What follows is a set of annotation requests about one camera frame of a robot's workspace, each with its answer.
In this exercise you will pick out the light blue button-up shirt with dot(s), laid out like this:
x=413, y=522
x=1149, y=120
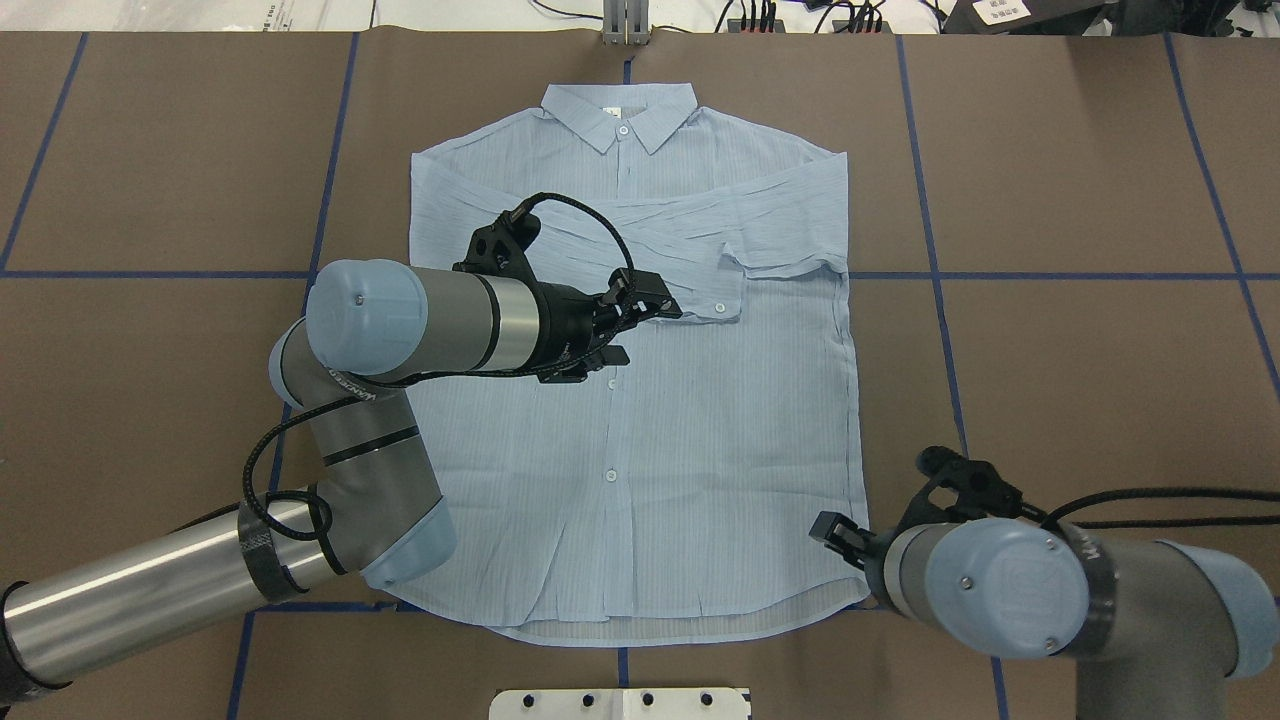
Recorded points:
x=667, y=501

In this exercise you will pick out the black device with label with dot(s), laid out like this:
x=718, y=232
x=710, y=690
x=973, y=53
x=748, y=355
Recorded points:
x=1048, y=18

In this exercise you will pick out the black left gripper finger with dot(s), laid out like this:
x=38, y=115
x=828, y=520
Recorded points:
x=634, y=296
x=598, y=358

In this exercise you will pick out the black power strip with cables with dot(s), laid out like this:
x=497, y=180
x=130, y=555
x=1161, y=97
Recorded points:
x=900, y=17

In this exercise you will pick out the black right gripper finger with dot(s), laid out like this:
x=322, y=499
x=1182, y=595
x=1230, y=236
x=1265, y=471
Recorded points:
x=839, y=534

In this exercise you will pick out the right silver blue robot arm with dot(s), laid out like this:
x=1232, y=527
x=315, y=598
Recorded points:
x=1156, y=629

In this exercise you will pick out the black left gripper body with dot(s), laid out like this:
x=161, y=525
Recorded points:
x=565, y=330

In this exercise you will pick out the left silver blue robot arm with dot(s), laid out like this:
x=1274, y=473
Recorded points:
x=345, y=484

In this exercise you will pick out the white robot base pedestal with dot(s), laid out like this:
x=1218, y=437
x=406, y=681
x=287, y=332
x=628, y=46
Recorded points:
x=624, y=703

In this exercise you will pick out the grey aluminium frame post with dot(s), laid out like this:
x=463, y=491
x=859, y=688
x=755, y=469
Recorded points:
x=626, y=23

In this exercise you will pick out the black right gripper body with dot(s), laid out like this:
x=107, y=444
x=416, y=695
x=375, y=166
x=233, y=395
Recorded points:
x=838, y=532

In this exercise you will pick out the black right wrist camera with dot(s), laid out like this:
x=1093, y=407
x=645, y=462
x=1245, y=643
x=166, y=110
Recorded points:
x=958, y=489

